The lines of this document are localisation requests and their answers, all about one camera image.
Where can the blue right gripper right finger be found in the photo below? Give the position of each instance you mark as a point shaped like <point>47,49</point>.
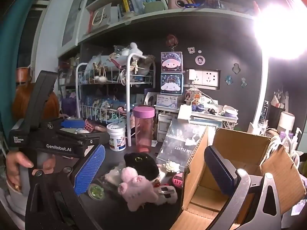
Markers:
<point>222,170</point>

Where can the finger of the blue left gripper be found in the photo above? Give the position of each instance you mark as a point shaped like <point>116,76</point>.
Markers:
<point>73,123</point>

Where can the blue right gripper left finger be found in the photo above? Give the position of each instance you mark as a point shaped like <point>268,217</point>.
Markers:
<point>90,165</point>

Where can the pink plush toy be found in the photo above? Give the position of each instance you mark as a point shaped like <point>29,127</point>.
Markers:
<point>136,189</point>

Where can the white fabric flower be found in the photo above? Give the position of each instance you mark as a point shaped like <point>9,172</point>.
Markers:
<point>172,166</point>

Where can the black plush toy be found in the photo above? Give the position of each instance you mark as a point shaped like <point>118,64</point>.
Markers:
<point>143,163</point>

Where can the person's left hand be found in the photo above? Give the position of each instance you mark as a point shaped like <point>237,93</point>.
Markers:
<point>15,159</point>

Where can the green round badge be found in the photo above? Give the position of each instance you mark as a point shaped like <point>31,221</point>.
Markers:
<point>96,192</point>

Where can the cardboard box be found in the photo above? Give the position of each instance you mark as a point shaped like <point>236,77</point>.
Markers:
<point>267,187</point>

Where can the white plastic jar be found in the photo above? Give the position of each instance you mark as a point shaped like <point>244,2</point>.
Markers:
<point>117,140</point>

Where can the clear plastic zip bag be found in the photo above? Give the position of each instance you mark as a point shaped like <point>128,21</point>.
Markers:
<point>180,142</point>

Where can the pink tumbler purple lid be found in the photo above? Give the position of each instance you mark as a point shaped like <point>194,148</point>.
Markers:
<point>144,118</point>

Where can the white mini drawer unit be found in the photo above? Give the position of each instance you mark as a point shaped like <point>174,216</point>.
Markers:
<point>164,121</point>

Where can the blue character box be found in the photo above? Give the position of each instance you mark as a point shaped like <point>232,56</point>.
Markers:
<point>171,83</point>

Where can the pink character box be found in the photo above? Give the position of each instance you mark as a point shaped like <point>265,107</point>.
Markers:
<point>172,62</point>

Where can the white desk lamp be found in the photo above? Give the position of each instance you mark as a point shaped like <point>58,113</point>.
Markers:
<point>280,33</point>

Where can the white wire rack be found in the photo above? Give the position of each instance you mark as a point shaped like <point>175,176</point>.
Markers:
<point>108,87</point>

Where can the white wall socket panel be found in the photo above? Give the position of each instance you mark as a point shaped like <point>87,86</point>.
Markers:
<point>203,79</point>

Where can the pink instant camera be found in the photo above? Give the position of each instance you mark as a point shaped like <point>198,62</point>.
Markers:
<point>176,4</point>

